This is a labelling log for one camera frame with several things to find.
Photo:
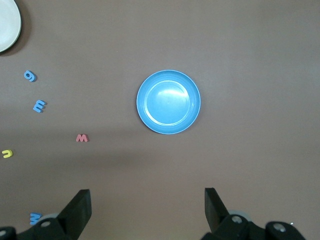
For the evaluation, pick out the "blue foam letter W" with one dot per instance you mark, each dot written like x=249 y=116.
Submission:
x=34 y=218

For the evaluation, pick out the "red foam letter w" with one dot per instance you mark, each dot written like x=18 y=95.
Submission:
x=78 y=138

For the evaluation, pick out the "beige plate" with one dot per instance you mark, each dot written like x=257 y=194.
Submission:
x=7 y=25

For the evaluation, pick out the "blue foam letter g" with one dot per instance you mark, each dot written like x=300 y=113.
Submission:
x=31 y=79

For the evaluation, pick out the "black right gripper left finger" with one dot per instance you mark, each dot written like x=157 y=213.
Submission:
x=75 y=215

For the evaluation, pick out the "blue foam letter m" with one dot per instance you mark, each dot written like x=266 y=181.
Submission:
x=37 y=109

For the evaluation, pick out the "yellow foam letter u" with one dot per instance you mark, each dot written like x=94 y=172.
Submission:
x=5 y=155

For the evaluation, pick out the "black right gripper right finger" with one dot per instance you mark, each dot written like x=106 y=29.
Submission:
x=215 y=215

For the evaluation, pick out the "blue plate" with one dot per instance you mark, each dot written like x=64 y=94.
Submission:
x=168 y=117

